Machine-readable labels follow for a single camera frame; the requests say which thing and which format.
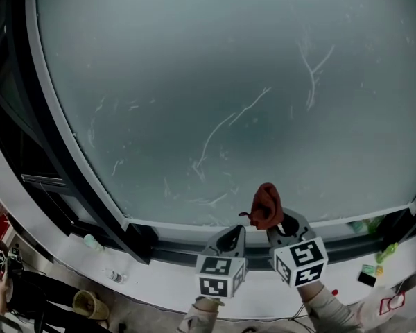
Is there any person's right forearm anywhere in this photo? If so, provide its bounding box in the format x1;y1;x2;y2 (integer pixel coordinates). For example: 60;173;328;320
295;282;368;333

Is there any black phone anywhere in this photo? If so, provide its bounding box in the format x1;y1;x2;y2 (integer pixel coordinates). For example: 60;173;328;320
357;270;378;288

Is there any crumpled pale green bag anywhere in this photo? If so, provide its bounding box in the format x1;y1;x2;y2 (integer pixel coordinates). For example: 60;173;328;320
83;233;105;253

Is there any person's left forearm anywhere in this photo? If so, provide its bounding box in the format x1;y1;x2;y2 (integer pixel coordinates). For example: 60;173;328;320
181;295;227;333

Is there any white bag with red print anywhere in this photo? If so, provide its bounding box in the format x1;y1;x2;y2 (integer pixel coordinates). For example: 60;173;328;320
356;285;407;327

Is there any red-brown cloth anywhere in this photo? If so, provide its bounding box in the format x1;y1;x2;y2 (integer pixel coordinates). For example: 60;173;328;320
238;182;286;231

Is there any thin black cable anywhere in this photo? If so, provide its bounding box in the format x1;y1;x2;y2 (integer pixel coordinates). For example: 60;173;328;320
286;302;310;323

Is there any white window sill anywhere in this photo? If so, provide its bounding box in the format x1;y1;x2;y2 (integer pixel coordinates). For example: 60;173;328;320
0;119;416;322

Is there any clear plastic bottle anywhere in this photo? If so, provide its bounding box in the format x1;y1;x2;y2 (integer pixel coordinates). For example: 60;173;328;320
105;268;128;284

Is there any green plastic bottle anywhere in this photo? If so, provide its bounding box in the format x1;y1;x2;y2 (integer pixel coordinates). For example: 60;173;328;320
375;242;400;264
347;216;386;234

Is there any thin white cable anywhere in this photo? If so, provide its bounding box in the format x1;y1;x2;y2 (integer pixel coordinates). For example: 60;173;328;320
390;271;416;293

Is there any frosted window glass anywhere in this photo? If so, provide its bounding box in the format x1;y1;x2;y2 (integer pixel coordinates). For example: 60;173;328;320
35;0;416;227

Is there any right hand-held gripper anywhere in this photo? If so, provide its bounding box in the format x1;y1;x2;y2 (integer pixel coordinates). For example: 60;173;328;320
266;207;329;289

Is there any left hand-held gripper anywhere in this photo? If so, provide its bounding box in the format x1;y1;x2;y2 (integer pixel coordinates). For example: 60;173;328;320
195;224;248;300

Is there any grey window frame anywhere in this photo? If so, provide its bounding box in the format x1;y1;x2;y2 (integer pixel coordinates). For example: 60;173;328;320
0;0;416;266

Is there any woven wicker basket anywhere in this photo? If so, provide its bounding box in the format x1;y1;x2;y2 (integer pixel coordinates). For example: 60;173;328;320
71;289;111;321

